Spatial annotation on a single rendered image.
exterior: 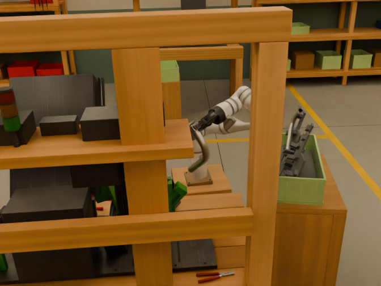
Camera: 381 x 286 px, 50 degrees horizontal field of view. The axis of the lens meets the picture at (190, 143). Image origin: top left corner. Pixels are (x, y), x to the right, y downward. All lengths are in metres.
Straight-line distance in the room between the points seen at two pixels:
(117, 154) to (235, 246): 0.85
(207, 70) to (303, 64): 1.63
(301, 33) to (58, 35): 5.95
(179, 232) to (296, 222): 1.11
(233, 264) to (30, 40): 1.19
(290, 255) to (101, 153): 1.57
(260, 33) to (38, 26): 0.63
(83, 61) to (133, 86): 6.26
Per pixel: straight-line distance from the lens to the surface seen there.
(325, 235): 2.53
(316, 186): 2.37
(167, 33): 1.23
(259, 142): 1.38
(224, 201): 2.21
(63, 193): 1.73
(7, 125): 1.41
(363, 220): 3.83
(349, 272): 3.27
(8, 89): 1.38
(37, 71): 7.16
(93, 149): 1.34
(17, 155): 1.39
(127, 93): 1.28
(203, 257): 1.85
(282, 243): 2.53
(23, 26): 1.28
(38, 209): 1.66
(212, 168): 2.62
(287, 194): 2.39
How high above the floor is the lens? 2.10
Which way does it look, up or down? 25 degrees down
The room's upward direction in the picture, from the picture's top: 2 degrees counter-clockwise
